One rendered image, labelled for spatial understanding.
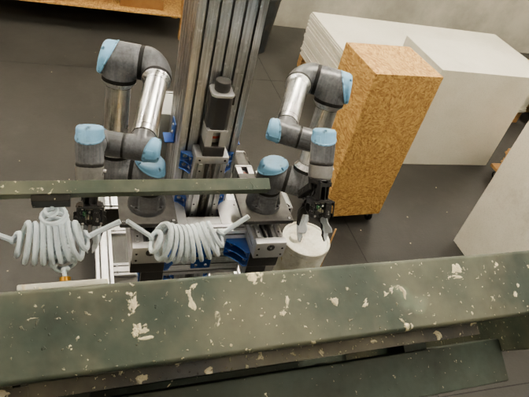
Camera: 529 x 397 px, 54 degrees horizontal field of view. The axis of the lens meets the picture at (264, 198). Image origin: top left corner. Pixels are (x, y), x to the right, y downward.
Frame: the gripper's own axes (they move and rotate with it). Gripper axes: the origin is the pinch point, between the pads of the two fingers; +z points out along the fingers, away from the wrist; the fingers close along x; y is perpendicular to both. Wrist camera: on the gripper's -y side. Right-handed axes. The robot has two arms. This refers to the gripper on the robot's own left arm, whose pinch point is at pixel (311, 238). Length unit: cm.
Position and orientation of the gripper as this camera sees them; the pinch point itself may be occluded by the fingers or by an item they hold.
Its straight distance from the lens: 168.6
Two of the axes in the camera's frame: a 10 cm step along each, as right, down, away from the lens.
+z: -0.7, 9.7, 2.2
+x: 9.5, 0.0, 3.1
